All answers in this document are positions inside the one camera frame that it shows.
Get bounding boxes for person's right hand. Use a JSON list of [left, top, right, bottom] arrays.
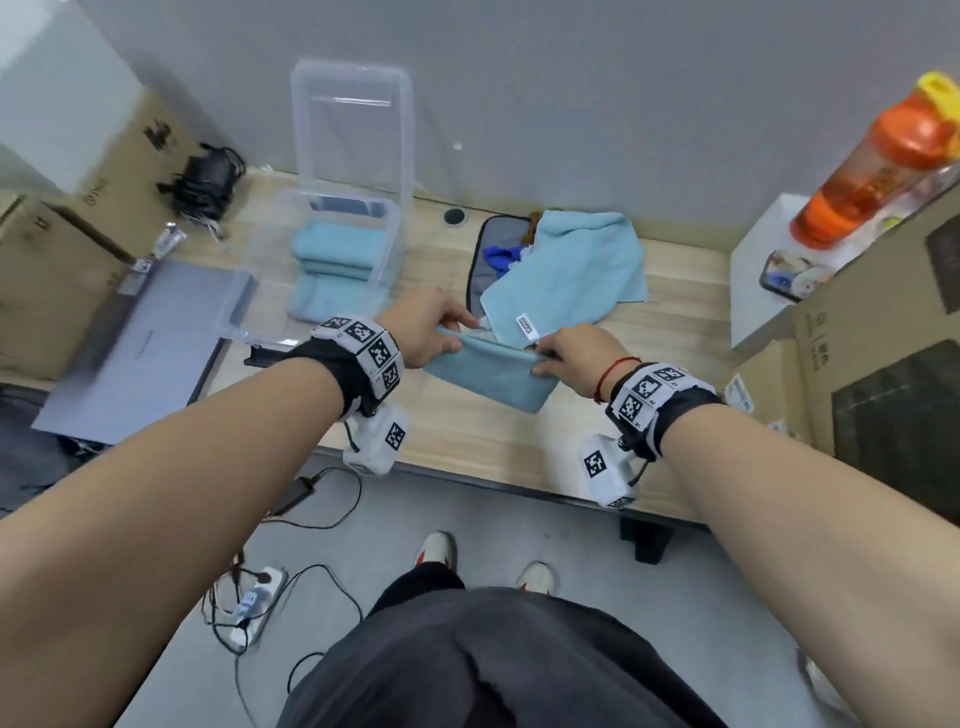
[[533, 323, 640, 404]]

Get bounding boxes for person's left hand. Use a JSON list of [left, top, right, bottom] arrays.
[[390, 288, 482, 371]]

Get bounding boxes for person's right forearm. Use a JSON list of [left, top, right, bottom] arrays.
[[660, 405, 960, 728]]

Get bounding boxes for person's left forearm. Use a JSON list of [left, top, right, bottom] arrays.
[[0, 355, 354, 728]]

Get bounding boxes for black marker wristband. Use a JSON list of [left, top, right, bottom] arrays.
[[606, 362, 727, 461], [283, 315, 407, 421]]

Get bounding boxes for dark blue small object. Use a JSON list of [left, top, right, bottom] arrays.
[[483, 243, 528, 276]]

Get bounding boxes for unfolded light blue towel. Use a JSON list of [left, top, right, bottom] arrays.
[[479, 210, 651, 351]]

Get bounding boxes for grey fabric mat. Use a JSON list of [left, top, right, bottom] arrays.
[[465, 215, 543, 318]]

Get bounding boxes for folded light blue towel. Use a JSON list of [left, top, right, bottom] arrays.
[[291, 219, 387, 263], [287, 273, 378, 325], [295, 257, 378, 284]]

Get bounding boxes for clear plastic storage box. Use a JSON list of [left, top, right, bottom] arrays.
[[216, 186, 400, 348]]

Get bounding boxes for black table leg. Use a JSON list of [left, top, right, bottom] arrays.
[[620, 516, 674, 566]]

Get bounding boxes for white red shoe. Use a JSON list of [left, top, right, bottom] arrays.
[[516, 560, 558, 598], [414, 530, 458, 572]]

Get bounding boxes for black power adapter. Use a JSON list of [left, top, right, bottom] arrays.
[[268, 475, 321, 520]]

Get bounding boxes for small labelled cardboard box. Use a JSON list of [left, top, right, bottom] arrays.
[[722, 336, 816, 445]]

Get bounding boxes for clear plastic box lid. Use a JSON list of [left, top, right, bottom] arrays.
[[289, 57, 416, 226]]

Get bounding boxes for colourful printed packet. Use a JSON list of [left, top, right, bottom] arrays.
[[758, 248, 835, 304]]

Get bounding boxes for black trousers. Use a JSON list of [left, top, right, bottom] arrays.
[[276, 561, 730, 728]]

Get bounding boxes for grey laptop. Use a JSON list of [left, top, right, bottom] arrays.
[[30, 258, 261, 449]]

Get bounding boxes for white power strip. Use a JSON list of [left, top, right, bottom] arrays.
[[223, 567, 289, 651]]

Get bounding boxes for large printed cardboard box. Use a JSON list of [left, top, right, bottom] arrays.
[[790, 178, 960, 528]]

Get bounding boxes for brown cardboard box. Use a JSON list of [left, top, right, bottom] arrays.
[[0, 192, 139, 381], [73, 88, 205, 258]]

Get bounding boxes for orange shaker bottle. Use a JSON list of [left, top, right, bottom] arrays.
[[789, 70, 960, 251]]

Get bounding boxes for white panel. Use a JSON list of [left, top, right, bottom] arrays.
[[0, 0, 149, 198]]

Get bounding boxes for red string bracelet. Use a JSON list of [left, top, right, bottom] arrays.
[[594, 356, 643, 407]]

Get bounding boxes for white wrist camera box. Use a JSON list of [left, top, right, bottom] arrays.
[[342, 405, 413, 478], [580, 432, 648, 512]]

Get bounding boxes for black cable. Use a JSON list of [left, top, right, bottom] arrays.
[[201, 468, 369, 728]]

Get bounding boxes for black device with cables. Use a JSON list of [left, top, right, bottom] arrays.
[[156, 143, 248, 243]]

